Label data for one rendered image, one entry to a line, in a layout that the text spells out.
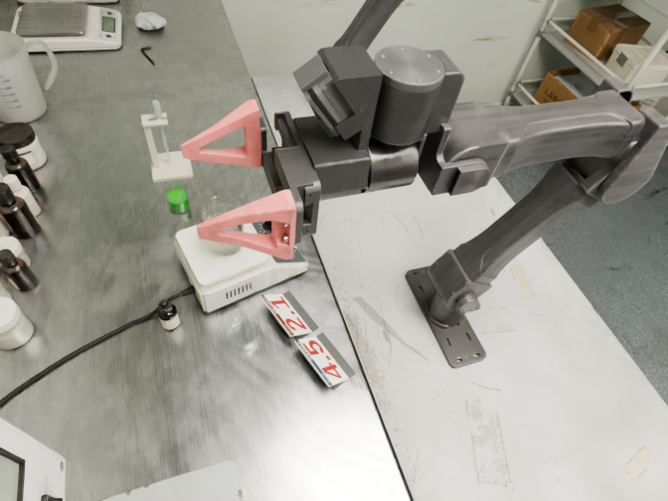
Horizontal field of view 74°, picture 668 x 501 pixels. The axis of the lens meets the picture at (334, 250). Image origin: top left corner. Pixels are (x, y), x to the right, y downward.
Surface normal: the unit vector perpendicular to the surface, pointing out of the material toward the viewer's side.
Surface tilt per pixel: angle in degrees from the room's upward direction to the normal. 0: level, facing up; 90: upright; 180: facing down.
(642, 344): 0
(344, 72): 1
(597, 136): 87
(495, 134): 1
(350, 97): 90
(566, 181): 60
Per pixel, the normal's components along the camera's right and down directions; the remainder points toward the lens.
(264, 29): 0.32, 0.77
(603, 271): 0.11, -0.60
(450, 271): -0.76, -0.14
